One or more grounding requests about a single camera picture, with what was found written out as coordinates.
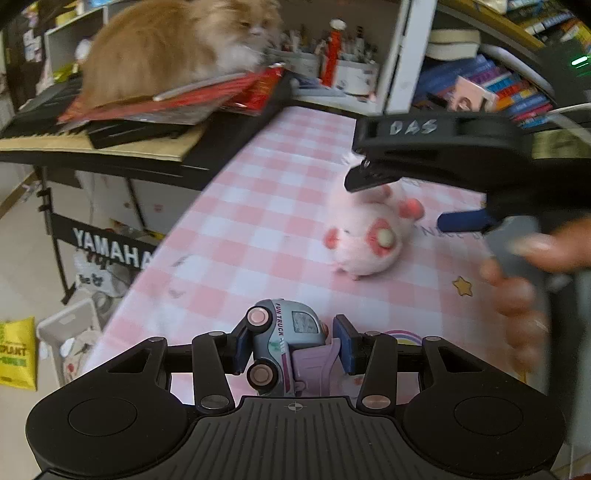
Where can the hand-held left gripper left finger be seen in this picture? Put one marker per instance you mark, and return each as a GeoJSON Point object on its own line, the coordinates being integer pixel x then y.
{"type": "Point", "coordinates": [238, 350]}

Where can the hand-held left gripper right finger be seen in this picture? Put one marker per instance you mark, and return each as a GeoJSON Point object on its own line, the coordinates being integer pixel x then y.
{"type": "Point", "coordinates": [345, 344]}

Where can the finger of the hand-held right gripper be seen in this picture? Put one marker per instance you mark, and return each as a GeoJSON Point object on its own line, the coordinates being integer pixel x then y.
{"type": "Point", "coordinates": [461, 221]}
{"type": "Point", "coordinates": [364, 177]}

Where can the pink plush toy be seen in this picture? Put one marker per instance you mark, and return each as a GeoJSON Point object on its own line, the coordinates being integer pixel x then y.
{"type": "Point", "coordinates": [360, 221]}

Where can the blue toy truck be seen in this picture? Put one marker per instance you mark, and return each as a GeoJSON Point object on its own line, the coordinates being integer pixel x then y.
{"type": "Point", "coordinates": [286, 332]}

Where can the person's right hand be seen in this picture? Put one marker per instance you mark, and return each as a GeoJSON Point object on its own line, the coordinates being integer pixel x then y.
{"type": "Point", "coordinates": [521, 314]}

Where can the row of colourful books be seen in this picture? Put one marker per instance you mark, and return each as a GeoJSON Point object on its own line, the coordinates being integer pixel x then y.
{"type": "Point", "coordinates": [508, 90]}

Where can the white round pen holder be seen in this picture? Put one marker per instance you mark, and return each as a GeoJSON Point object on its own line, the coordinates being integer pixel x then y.
{"type": "Point", "coordinates": [358, 76]}

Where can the white shelf upright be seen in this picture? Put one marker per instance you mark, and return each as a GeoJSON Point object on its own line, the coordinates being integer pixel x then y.
{"type": "Point", "coordinates": [406, 55]}

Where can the pink checked tablecloth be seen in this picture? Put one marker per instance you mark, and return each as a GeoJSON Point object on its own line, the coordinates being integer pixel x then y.
{"type": "Point", "coordinates": [258, 207]}

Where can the wooden bookshelf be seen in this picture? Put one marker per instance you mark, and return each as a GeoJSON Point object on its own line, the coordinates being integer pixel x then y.
{"type": "Point", "coordinates": [508, 27]}

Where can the red white bottle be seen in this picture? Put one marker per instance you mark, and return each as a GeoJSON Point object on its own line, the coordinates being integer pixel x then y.
{"type": "Point", "coordinates": [333, 50]}

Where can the black piano keyboard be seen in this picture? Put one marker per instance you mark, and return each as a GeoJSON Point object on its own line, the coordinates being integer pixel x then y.
{"type": "Point", "coordinates": [240, 134]}

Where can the white printed bag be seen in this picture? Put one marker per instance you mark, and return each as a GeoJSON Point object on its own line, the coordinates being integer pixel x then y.
{"type": "Point", "coordinates": [99, 277]}

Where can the black keyboard stand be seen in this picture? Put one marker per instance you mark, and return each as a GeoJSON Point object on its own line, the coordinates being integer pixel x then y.
{"type": "Point", "coordinates": [111, 244]}

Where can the white plastic basket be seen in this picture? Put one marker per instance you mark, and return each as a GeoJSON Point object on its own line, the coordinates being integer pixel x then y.
{"type": "Point", "coordinates": [69, 332]}

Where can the yellow plastic bag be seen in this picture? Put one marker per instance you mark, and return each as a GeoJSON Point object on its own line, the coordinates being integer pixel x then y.
{"type": "Point", "coordinates": [17, 353]}

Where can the tan keyboard cover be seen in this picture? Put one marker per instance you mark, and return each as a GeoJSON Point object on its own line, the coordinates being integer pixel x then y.
{"type": "Point", "coordinates": [138, 145]}

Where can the orange fluffy cat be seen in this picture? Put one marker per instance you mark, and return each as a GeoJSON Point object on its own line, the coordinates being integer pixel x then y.
{"type": "Point", "coordinates": [161, 41]}

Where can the white cube shelf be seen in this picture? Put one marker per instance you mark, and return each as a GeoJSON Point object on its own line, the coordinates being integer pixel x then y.
{"type": "Point", "coordinates": [69, 37]}

